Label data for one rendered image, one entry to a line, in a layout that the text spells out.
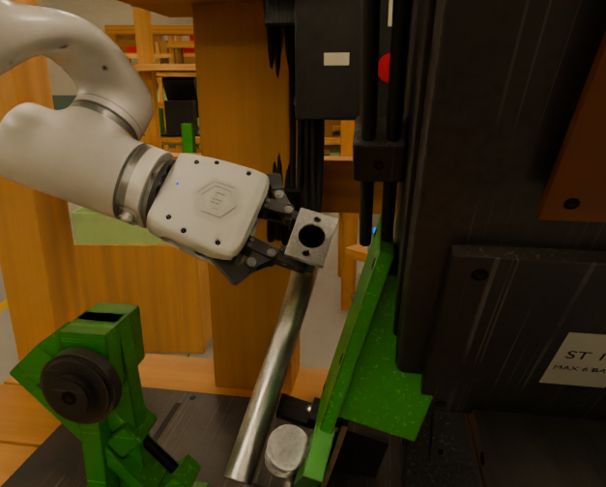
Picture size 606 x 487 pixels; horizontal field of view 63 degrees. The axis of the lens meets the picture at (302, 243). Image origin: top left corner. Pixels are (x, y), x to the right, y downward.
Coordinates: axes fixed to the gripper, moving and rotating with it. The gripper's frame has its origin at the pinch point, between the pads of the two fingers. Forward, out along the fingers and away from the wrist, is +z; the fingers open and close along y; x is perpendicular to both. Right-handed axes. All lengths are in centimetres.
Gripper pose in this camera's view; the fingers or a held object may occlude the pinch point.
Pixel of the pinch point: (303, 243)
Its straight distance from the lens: 51.0
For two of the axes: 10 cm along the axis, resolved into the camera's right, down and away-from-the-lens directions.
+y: 3.1, -8.5, 4.2
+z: 9.4, 3.4, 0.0
